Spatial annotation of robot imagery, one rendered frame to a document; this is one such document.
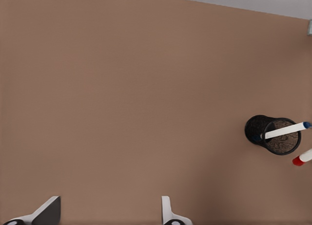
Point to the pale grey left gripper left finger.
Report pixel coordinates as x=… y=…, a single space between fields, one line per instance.
x=46 y=211

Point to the white marker with red cap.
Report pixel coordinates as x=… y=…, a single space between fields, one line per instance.
x=302 y=158

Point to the black mesh pen holder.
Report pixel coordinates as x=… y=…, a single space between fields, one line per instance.
x=256 y=130

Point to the silver frame post foot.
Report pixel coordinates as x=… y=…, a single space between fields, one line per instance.
x=309 y=27

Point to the white marker with blue cap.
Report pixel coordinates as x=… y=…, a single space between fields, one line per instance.
x=285 y=130

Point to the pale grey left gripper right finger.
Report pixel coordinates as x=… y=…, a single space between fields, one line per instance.
x=166 y=210

